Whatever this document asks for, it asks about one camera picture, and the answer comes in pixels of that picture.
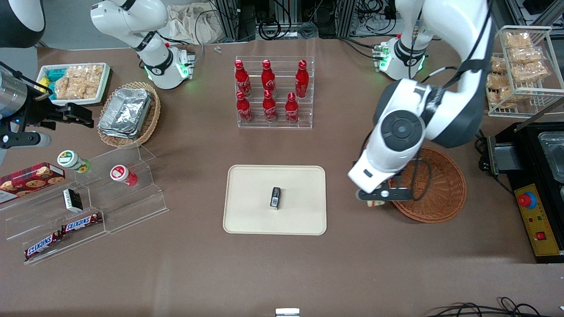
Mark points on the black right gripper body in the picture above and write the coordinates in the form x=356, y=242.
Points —
x=38, y=112

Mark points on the triangular sandwich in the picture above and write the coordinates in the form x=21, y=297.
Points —
x=374, y=203

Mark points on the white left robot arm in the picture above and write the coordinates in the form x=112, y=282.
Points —
x=396, y=132

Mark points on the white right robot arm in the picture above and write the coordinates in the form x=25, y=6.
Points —
x=154, y=66

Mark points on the white rectangular tray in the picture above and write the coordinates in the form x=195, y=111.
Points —
x=75, y=102

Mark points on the brown wicker basket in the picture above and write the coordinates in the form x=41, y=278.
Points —
x=443, y=193

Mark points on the aluminium foil tray stack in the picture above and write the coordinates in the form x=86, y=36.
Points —
x=125, y=112

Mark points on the light wicker basket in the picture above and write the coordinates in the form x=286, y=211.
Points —
x=152, y=119

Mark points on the beige plastic tray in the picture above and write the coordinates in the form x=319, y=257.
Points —
x=251, y=207

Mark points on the yellow snack packet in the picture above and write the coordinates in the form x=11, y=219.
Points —
x=44, y=83

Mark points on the rice cracker bag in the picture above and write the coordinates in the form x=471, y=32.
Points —
x=502, y=97
x=94, y=80
x=78, y=82
x=63, y=88
x=525, y=55
x=499, y=80
x=517, y=40
x=499, y=65
x=531, y=71

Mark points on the teal snack packet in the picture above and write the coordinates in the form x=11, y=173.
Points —
x=55, y=75

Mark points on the green lid yogurt cup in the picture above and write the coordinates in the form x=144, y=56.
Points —
x=70, y=159

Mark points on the red tartan cookie box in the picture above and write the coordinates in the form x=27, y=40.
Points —
x=31, y=178

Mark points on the red lid yogurt cup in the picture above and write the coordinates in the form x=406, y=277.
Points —
x=120, y=173

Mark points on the black and white small box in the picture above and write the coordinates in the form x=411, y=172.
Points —
x=72, y=200

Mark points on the clear acrylic stepped stand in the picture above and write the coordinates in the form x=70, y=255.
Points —
x=132, y=207
x=17, y=220

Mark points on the snickers chocolate bar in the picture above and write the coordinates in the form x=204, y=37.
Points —
x=81, y=223
x=42, y=245

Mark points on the grey metal box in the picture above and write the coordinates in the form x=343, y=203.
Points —
x=506, y=156

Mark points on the small black glossy box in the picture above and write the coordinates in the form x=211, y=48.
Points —
x=275, y=198

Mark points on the red cola bottle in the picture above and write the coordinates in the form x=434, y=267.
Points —
x=268, y=78
x=269, y=108
x=243, y=109
x=242, y=79
x=302, y=79
x=291, y=110

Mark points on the clear acrylic bottle rack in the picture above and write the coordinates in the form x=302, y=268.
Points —
x=282, y=123

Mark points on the black machine housing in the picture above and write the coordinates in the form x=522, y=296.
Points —
x=528, y=149

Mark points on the yellow emergency stop box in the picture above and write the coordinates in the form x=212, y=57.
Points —
x=535, y=220

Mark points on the white cloth bag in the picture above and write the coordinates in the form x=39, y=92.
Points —
x=189, y=24

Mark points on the steel food container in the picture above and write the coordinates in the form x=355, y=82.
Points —
x=554, y=156

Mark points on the white power strip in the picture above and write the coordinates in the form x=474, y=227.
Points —
x=374, y=24

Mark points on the small white device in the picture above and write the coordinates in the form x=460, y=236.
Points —
x=287, y=312

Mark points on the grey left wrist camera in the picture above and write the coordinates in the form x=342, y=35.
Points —
x=396, y=194

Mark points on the aluminium profile frame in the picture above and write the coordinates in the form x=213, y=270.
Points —
x=233, y=20
x=344, y=17

